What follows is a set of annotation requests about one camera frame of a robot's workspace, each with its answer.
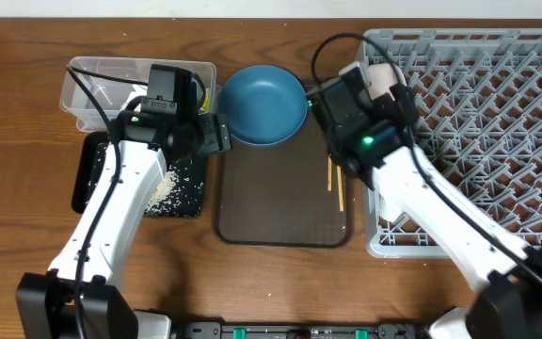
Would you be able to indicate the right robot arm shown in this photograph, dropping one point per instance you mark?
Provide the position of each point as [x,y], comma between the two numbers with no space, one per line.
[371,139]

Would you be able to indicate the white cup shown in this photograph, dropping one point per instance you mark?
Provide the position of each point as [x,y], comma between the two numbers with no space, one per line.
[390,211]

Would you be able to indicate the white tissue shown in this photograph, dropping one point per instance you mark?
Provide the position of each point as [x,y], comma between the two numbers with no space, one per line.
[133,103]

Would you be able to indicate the dark blue plate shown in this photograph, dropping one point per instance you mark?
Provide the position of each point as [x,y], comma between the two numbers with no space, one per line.
[265,105]

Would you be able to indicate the wooden chopstick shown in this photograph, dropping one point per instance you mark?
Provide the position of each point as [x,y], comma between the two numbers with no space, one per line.
[340,188]
[329,174]

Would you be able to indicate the yellow green snack wrapper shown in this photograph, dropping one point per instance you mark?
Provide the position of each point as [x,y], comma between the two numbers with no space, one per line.
[206,102]

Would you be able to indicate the grey dishwasher rack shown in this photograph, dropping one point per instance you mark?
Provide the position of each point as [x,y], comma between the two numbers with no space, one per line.
[479,94]

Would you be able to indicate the black waste tray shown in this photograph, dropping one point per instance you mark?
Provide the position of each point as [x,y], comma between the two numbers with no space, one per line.
[186,188]

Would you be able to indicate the dark brown serving tray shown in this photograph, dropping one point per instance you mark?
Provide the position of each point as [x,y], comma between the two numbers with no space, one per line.
[277,196]

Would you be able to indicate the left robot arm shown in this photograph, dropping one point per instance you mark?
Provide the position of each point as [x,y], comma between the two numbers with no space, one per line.
[80,294]

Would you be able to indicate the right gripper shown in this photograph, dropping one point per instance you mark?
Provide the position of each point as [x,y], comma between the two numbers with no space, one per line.
[406,101]

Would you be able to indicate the spilled rice grains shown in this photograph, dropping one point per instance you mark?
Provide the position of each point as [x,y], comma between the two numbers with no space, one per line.
[172,188]

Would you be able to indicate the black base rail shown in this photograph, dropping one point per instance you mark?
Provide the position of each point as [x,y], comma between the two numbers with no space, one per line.
[215,330]

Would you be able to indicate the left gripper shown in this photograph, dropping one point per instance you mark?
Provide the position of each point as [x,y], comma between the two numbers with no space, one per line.
[216,138]

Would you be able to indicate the clear plastic bin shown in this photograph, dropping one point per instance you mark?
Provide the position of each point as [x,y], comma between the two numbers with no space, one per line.
[114,80]

